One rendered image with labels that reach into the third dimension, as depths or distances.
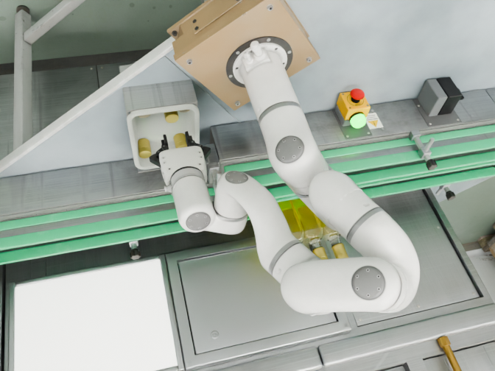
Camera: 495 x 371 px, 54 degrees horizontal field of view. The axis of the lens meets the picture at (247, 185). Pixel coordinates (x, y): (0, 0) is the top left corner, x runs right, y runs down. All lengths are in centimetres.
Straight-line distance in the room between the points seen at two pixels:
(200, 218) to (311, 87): 58
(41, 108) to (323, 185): 127
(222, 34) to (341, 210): 43
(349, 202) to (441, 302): 80
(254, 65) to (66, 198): 64
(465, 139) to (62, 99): 138
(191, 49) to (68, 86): 100
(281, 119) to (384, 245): 31
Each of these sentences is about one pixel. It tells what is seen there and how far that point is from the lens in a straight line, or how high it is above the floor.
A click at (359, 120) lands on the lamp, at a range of 140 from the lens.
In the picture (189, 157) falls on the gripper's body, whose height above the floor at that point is 98.
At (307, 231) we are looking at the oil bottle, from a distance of 136.
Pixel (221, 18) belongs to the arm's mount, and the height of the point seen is 82.
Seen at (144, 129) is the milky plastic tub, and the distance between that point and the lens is 132.
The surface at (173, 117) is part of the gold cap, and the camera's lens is 124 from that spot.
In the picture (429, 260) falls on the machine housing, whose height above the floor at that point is 116.
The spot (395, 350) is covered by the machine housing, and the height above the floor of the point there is 140.
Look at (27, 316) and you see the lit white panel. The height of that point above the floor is 109.
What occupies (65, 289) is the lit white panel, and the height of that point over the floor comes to 103.
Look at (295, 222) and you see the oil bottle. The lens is 137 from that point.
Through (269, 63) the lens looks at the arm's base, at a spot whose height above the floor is 90.
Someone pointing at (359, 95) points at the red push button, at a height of 80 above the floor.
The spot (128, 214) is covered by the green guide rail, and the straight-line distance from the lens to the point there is 136.
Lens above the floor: 165
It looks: 32 degrees down
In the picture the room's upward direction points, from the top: 163 degrees clockwise
